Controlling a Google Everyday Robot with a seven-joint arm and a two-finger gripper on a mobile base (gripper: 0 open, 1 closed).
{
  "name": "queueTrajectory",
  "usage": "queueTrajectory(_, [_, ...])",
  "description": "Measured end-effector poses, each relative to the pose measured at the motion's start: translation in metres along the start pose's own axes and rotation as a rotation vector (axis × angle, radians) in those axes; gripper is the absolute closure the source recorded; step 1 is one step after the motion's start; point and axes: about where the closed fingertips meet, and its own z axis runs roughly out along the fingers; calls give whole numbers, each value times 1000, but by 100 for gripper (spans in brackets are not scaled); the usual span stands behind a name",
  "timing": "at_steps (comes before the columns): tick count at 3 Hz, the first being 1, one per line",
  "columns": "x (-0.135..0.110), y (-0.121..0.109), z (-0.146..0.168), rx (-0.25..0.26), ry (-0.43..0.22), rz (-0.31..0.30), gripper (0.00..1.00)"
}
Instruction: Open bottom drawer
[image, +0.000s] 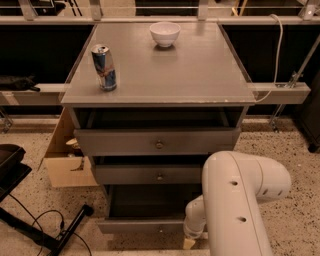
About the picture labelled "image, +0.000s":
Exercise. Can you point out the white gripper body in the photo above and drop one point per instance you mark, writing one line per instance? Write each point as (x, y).
(192, 230)

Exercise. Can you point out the grey bottom drawer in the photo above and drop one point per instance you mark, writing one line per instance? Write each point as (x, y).
(147, 208)

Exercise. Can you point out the grey drawer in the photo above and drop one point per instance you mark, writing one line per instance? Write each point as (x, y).
(147, 208)
(138, 142)
(147, 174)

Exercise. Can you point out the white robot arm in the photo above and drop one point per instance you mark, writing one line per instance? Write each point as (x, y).
(233, 184)

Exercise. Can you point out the grey top drawer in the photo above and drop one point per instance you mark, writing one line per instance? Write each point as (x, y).
(138, 142)

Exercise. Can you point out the grey middle drawer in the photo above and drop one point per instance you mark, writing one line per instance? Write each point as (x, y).
(147, 174)

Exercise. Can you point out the grey drawer cabinet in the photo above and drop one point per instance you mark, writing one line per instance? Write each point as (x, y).
(148, 139)

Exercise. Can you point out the open cardboard box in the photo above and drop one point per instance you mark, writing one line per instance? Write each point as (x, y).
(67, 166)

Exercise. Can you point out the white bowl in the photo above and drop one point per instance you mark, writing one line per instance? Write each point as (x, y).
(164, 33)

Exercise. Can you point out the blue silver energy drink can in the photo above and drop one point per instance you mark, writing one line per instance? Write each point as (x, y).
(104, 66)

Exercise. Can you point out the black bag on ledge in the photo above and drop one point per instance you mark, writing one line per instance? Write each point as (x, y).
(17, 83)

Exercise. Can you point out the metal railing frame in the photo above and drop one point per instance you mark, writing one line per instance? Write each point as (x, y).
(283, 93)

